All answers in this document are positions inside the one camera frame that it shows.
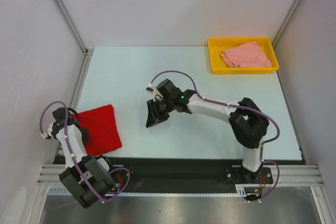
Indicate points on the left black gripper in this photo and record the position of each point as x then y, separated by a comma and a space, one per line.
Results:
84, 134

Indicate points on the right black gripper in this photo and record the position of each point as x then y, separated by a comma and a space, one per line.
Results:
154, 114

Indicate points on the red t shirt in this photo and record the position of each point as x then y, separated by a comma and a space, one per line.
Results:
103, 136

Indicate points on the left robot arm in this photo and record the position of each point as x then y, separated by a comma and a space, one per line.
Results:
86, 177

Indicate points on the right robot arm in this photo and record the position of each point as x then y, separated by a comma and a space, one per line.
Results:
248, 125

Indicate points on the yellow plastic bin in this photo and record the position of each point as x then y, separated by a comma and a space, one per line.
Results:
217, 65

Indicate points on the pink t shirt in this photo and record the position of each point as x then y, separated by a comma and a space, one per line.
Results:
248, 55

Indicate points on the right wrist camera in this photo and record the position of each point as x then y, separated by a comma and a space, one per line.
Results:
152, 89

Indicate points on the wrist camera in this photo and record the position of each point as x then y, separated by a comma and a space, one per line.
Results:
48, 132
152, 89

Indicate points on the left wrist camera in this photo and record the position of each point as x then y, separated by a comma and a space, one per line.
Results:
48, 132

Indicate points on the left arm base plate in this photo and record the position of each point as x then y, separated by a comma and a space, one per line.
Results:
121, 173

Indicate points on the left cable duct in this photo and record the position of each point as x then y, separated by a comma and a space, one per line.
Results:
59, 190

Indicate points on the cable duct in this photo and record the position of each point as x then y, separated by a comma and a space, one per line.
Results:
59, 190
248, 189

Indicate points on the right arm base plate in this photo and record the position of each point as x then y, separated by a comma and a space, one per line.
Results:
239, 175

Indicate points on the right cable duct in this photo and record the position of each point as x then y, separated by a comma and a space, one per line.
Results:
248, 189

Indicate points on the aluminium frame rail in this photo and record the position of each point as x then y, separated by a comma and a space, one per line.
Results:
290, 175

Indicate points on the left aluminium corner post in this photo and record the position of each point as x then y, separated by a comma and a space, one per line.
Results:
71, 25

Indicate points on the aluminium corner post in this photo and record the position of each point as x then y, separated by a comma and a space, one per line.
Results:
71, 25
286, 21

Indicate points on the right aluminium corner post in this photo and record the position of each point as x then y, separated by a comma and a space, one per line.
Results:
286, 21

